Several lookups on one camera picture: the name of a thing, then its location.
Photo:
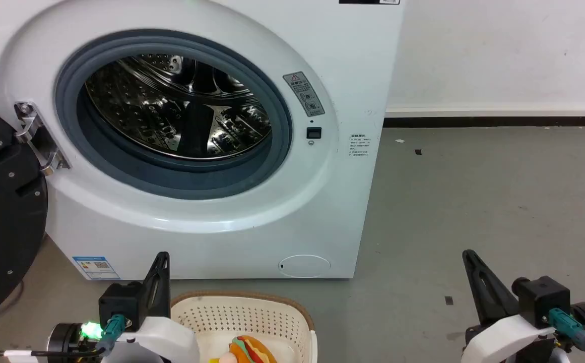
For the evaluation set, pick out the metal door hinge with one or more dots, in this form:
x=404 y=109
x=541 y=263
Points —
x=38 y=136

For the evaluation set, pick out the round filter cover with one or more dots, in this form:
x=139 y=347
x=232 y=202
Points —
x=304 y=265

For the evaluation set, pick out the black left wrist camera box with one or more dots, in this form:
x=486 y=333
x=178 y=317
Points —
x=120 y=303

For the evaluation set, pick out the black baseboard strip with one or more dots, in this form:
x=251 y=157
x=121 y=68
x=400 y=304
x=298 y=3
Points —
x=499 y=121

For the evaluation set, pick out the white front-load washing machine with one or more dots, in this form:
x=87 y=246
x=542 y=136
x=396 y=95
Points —
x=252 y=232

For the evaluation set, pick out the grey rubber door gasket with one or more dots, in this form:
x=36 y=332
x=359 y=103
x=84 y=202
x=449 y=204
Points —
x=171 y=176

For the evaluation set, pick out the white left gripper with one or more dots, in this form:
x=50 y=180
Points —
x=169 y=340

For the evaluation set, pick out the stainless steel washing machine drum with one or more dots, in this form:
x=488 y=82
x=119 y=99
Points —
x=171 y=111

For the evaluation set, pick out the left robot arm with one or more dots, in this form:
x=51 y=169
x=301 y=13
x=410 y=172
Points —
x=66 y=339

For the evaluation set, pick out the grey warning label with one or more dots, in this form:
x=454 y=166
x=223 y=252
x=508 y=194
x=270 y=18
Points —
x=304 y=94

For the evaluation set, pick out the black washing machine door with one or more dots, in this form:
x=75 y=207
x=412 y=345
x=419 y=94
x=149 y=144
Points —
x=5 y=212

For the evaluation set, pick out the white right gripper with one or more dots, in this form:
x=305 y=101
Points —
x=504 y=340

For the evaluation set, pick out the blue energy label sticker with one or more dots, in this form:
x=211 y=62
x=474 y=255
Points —
x=95 y=267

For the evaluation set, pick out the black door latch socket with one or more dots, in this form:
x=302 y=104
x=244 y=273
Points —
x=314 y=133

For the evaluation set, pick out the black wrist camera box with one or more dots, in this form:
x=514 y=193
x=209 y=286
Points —
x=544 y=300
x=120 y=303

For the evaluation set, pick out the small printed text label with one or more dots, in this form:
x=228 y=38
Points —
x=359 y=145

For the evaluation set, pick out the white perforated laundry basket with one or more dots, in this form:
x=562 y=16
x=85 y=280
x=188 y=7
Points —
x=252 y=317

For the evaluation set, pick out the hamburger plush toy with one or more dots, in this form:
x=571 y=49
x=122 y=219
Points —
x=249 y=351

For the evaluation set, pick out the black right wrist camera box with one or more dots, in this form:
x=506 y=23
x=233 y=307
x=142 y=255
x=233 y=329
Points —
x=544 y=300

